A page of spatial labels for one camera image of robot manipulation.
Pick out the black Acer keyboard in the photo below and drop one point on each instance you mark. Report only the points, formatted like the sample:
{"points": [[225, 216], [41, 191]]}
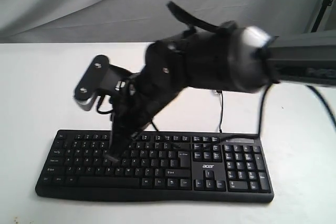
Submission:
{"points": [[158, 166]]}

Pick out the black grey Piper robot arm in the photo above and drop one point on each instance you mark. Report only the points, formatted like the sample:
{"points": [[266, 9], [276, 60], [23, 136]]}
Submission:
{"points": [[235, 59]]}

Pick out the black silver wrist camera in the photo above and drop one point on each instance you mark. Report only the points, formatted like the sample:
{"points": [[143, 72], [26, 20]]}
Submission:
{"points": [[101, 78]]}

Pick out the black backdrop stand pole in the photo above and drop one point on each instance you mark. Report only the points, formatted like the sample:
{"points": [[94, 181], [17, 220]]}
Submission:
{"points": [[318, 14]]}

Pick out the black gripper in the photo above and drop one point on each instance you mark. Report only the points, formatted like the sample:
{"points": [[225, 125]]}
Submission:
{"points": [[136, 99]]}

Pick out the grey fabric backdrop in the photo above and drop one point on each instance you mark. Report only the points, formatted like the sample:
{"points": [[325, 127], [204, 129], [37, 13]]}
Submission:
{"points": [[140, 20]]}

